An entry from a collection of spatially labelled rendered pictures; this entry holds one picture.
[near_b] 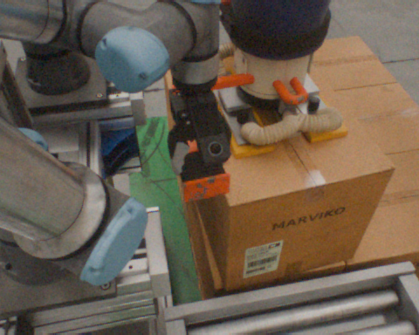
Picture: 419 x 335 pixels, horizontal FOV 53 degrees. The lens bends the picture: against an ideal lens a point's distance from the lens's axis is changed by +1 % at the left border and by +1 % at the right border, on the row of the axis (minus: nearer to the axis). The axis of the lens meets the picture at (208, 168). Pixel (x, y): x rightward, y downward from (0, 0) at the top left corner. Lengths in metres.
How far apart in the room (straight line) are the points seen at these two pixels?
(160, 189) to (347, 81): 1.03
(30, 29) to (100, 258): 0.27
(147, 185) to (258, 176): 1.29
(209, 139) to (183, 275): 1.29
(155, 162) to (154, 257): 1.54
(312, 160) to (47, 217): 0.70
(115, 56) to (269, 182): 0.54
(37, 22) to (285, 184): 0.61
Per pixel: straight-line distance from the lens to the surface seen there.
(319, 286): 1.21
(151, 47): 0.50
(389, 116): 1.86
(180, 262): 1.91
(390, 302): 1.33
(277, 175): 0.96
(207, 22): 0.58
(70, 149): 1.06
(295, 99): 0.95
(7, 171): 0.38
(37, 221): 0.44
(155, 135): 2.44
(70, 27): 0.57
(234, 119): 1.05
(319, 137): 1.04
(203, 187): 0.75
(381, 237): 1.43
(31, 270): 0.71
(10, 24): 0.52
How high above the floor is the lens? 1.66
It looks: 48 degrees down
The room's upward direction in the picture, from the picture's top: straight up
